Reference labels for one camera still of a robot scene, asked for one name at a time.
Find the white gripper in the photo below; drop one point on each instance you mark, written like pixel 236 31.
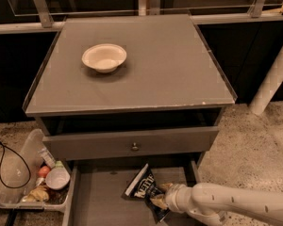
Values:
pixel 174 197

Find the blue chip bag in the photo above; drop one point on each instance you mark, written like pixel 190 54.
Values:
pixel 144 186

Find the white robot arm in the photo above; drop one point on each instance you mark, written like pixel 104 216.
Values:
pixel 210 203

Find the round metal drawer knob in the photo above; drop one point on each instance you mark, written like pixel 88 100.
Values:
pixel 134 147

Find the grey top drawer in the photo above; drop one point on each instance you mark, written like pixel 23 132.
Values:
pixel 118 144

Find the open middle drawer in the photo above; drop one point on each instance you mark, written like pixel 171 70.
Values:
pixel 98 193

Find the grey drawer cabinet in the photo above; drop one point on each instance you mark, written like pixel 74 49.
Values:
pixel 169 80

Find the white bowl in bin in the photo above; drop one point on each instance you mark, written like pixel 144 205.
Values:
pixel 57 178

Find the red round fruit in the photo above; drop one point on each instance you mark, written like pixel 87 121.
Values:
pixel 43 171

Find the clear plastic bin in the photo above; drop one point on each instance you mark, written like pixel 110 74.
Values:
pixel 21 177

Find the yellow crumpled item in bin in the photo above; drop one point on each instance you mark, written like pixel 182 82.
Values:
pixel 38 194

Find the white tube in bin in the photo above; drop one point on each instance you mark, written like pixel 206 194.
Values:
pixel 47 157

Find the white paper bowl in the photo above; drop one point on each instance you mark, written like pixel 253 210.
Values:
pixel 104 58

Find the white diagonal pole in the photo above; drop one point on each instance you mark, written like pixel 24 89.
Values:
pixel 269 86

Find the metal railing frame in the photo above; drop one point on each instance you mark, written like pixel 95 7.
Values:
pixel 28 16

